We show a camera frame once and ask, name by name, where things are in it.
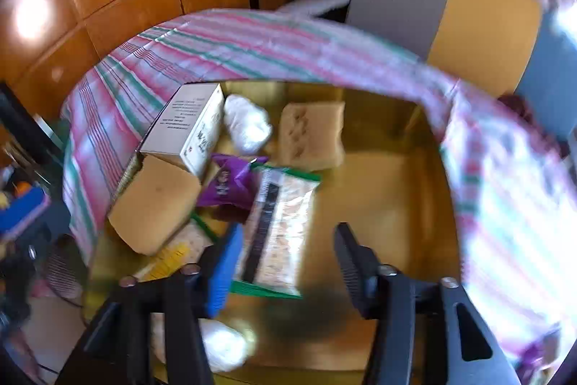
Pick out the plastic-wrapped white double ball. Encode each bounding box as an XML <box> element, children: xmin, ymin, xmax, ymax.
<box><xmin>198</xmin><ymin>317</ymin><xmax>248</xmax><ymax>373</ymax></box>

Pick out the green and white box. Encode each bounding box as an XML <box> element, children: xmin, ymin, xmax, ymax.
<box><xmin>139</xmin><ymin>83</ymin><xmax>226</xmax><ymax>179</ymax></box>

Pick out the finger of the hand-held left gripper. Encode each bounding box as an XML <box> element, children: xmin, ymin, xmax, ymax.
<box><xmin>0</xmin><ymin>187</ymin><xmax>55</xmax><ymax>316</ymax></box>

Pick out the golden gift box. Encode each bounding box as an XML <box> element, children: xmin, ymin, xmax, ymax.
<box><xmin>83</xmin><ymin>80</ymin><xmax>465</xmax><ymax>385</ymax></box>

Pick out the striped tablecloth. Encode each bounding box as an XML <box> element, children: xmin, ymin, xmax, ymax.
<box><xmin>61</xmin><ymin>8</ymin><xmax>573</xmax><ymax>368</ymax></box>

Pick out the green-wrapped snack bar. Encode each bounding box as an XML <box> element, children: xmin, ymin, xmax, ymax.
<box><xmin>229</xmin><ymin>166</ymin><xmax>322</xmax><ymax>300</ymax></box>

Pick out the floor fan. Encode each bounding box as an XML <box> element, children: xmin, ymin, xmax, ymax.
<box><xmin>43</xmin><ymin>234</ymin><xmax>91</xmax><ymax>309</ymax></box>

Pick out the purple snack packet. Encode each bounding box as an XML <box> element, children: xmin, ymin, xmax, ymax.
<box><xmin>196</xmin><ymin>154</ymin><xmax>270</xmax><ymax>212</ymax></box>

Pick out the dark red cloth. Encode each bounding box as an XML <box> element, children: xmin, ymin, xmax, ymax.
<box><xmin>498</xmin><ymin>94</ymin><xmax>564</xmax><ymax>151</ymax></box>

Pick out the yellow board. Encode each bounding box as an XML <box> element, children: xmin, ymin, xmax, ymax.
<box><xmin>426</xmin><ymin>0</ymin><xmax>544</xmax><ymax>97</ymax></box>

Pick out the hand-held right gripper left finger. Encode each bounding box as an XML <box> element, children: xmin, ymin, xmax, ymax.
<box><xmin>56</xmin><ymin>223</ymin><xmax>245</xmax><ymax>385</ymax></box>

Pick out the large yellow sponge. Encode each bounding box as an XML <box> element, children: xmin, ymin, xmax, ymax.
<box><xmin>107</xmin><ymin>155</ymin><xmax>203</xmax><ymax>257</ymax></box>

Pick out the cracker packet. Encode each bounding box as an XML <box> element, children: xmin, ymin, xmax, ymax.
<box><xmin>133</xmin><ymin>214</ymin><xmax>219</xmax><ymax>282</ymax></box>

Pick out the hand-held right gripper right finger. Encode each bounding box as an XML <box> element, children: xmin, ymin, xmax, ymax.
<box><xmin>334</xmin><ymin>223</ymin><xmax>521</xmax><ymax>385</ymax></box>

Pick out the small yellow sponge cake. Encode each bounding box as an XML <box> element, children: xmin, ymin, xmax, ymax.
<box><xmin>276</xmin><ymin>100</ymin><xmax>347</xmax><ymax>171</ymax></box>

